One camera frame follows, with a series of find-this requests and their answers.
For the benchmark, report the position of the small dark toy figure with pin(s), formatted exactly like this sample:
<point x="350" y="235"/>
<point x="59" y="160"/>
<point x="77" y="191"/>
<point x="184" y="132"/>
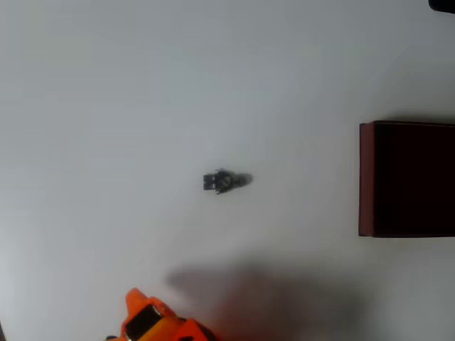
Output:
<point x="224" y="181"/>

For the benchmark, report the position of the dark red open box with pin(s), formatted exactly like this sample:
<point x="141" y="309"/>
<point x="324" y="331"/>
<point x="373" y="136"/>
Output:
<point x="409" y="179"/>

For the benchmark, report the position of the black object at picture corner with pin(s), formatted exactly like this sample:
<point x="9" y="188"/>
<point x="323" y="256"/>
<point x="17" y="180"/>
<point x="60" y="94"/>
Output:
<point x="443" y="5"/>

